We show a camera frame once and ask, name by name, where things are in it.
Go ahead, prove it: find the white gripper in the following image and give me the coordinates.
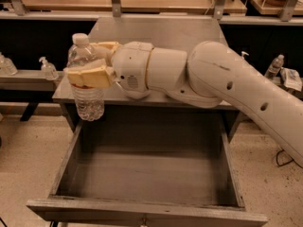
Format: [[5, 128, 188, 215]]
[[64, 42, 153, 93]]

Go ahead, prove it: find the white sanitizer pump bottle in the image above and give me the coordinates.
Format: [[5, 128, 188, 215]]
[[241, 51, 249, 60]]

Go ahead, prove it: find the white bowl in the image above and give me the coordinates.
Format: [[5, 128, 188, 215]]
[[122, 89, 151, 99]]

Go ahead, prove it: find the low grey bench left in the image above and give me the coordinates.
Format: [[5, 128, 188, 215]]
[[0, 70, 63, 121]]

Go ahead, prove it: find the small background water bottle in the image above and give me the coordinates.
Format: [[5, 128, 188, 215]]
[[264, 55, 284, 79]]

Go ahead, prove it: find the grey wooden cabinet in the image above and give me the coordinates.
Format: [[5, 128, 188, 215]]
[[51, 15, 244, 142]]

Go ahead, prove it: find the clear plastic water bottle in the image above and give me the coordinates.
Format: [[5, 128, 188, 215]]
[[66, 33, 104, 121]]

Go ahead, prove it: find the open grey top drawer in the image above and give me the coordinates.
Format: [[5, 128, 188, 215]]
[[27, 112, 267, 227]]

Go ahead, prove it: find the clear sanitizer pump bottle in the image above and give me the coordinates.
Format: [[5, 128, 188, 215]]
[[39, 57, 59, 80]]

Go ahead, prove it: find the crumpled white paper bag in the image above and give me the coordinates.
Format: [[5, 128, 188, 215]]
[[280, 67, 302, 92]]

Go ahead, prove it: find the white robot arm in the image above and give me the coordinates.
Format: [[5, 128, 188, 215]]
[[64, 41, 303, 166]]

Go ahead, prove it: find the black floor cable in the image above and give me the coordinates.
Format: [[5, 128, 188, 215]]
[[276, 148, 303, 169]]

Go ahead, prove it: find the clear bottle far left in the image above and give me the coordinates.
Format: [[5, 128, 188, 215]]
[[0, 52, 18, 76]]

